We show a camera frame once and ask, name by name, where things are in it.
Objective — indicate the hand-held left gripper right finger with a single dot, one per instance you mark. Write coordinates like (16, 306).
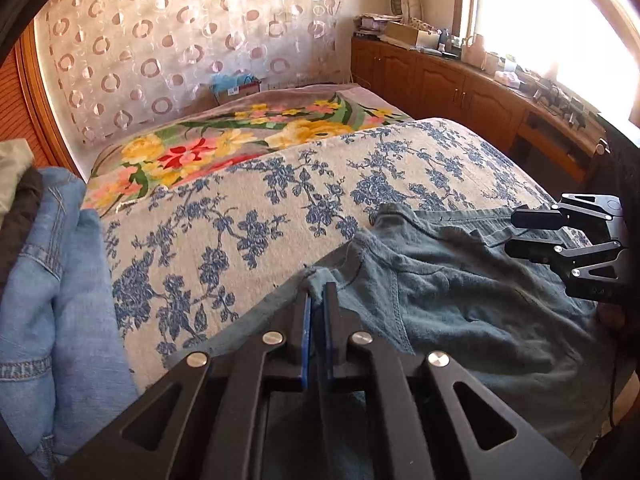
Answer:
(328, 342)

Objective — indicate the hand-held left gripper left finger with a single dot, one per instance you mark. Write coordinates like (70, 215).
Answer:
(306, 342)

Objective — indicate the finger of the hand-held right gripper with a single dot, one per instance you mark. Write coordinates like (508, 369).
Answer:
(537, 254)
(537, 220)

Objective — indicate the teal pants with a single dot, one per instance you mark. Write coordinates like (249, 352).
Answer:
(475, 310)

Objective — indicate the clutter of small items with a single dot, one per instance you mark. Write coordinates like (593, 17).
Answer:
(545, 92)

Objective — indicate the blue floral bedspread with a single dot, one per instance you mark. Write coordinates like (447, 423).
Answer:
(250, 220)

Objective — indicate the wooden cabinet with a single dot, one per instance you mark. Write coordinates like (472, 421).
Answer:
(440, 85)

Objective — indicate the window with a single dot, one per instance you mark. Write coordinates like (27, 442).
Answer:
(540, 10)

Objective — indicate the colourful floral blanket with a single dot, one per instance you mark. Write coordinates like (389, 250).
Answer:
(200, 150)

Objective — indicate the plain cardboard box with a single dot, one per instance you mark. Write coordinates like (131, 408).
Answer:
(412, 35)

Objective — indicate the folded light blue jeans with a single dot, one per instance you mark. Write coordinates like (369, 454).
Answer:
(60, 310)

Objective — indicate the pile of papers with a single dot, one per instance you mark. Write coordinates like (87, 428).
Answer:
(372, 25)

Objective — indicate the cardboard box with blue cloth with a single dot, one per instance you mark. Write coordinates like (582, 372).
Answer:
(235, 87)

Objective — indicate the folded dark garment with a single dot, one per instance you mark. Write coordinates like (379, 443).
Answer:
(25, 210)

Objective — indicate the sheer curtain with circles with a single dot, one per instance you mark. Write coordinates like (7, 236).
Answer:
(175, 35)

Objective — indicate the folded beige garment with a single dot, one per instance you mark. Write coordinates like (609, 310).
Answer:
(12, 170)

